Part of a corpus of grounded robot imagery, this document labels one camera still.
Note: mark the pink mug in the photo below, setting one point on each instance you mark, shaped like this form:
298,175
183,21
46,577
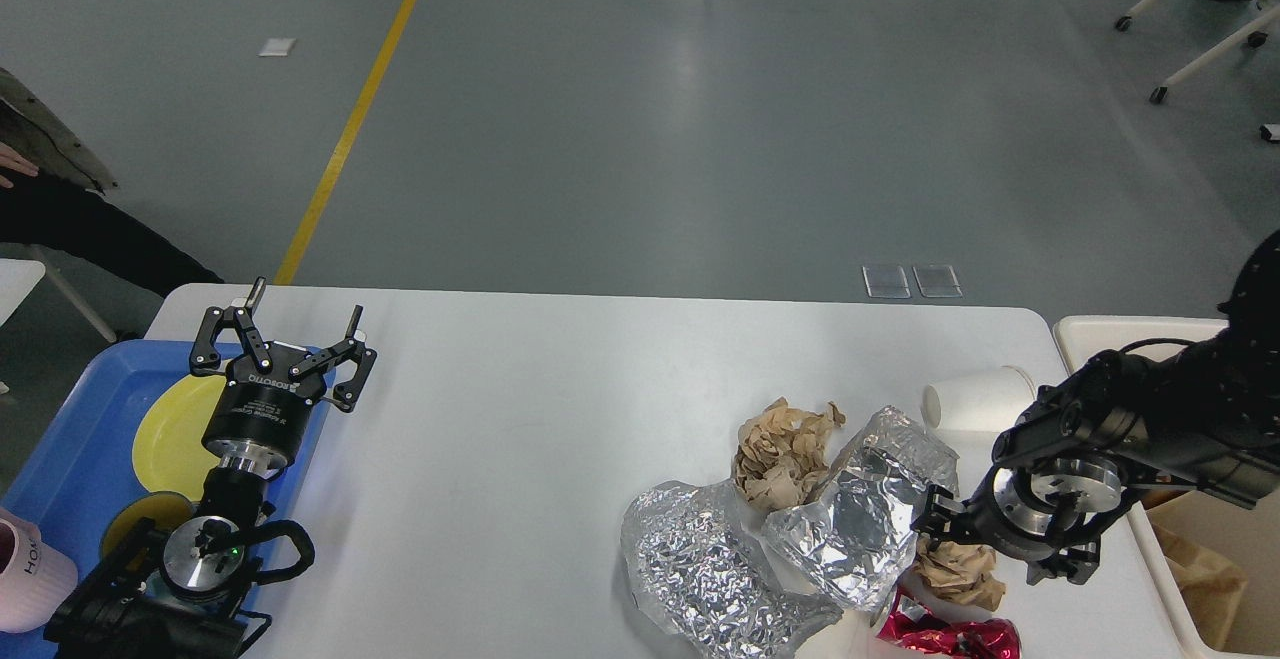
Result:
35,578

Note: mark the crumpled aluminium foil lower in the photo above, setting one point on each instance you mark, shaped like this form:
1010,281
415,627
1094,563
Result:
697,573

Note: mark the person's hand at left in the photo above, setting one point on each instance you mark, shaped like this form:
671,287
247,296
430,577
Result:
13,162

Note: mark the small white side table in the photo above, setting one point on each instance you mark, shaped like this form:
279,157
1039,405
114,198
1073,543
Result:
19,277

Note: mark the crumpled aluminium foil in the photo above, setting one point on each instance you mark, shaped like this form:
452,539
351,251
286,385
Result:
697,573
855,538

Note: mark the brown paper ball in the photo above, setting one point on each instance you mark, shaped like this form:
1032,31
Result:
781,455

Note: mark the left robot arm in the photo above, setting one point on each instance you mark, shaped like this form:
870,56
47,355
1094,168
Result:
180,593

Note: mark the dark green mug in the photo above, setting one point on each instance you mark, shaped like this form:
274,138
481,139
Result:
166,509

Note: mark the crushed red can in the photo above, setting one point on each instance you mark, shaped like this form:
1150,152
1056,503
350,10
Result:
911,625

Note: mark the small brown paper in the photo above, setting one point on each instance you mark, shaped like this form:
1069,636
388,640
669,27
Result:
960,574

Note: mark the yellow plastic plate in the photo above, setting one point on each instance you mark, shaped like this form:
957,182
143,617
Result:
168,454

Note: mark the brown paper bag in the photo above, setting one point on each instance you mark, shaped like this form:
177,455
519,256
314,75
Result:
1211,585

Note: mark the white paper cup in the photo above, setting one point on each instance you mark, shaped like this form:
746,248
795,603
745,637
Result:
988,401

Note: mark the crumpled aluminium foil upper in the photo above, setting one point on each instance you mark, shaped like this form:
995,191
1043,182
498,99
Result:
855,538

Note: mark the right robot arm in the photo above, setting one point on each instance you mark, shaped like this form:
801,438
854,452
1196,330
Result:
1087,450

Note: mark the white plastic bin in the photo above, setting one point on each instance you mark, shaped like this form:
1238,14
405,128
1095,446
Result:
1246,537

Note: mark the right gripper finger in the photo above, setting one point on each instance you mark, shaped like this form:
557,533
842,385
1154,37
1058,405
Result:
1075,563
943,518

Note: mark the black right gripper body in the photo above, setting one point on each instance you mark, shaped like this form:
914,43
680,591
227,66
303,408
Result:
1053,517

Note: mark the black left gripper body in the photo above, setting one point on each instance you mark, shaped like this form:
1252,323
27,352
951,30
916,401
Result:
260,421

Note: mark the blue plastic tray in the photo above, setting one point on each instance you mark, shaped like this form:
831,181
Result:
81,473

